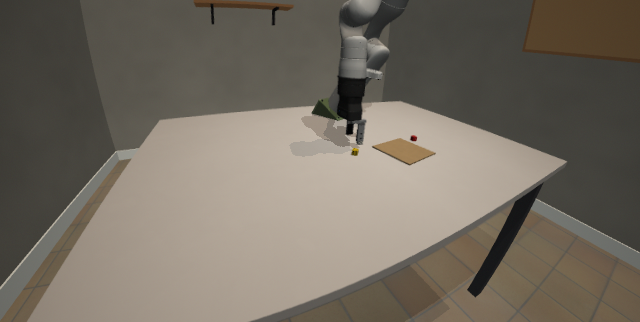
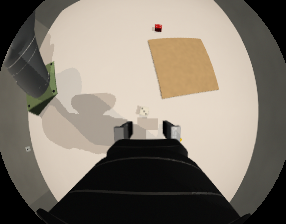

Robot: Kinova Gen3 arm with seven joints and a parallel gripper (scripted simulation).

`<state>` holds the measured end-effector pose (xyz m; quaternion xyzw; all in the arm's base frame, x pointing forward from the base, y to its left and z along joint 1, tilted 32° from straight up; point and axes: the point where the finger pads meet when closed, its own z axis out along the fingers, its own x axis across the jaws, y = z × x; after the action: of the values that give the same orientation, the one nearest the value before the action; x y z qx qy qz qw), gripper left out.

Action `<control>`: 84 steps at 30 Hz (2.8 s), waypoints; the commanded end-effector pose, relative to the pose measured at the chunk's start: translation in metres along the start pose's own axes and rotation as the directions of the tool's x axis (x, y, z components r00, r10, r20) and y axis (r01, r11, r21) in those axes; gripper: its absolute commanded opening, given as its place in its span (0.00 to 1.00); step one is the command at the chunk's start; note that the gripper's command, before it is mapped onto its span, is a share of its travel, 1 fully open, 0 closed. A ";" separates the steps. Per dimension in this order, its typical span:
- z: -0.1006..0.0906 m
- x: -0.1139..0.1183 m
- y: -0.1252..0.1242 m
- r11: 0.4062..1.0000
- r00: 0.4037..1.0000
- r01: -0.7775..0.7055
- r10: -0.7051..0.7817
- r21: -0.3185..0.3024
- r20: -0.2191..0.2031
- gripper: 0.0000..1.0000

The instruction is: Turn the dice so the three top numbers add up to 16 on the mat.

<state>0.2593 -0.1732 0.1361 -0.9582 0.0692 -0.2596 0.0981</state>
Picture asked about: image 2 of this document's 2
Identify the tan flat mat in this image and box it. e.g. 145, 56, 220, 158
148, 38, 219, 99

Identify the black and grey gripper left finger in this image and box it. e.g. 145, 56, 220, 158
114, 121, 133, 142

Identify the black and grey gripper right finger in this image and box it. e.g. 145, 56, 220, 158
163, 120, 181, 142

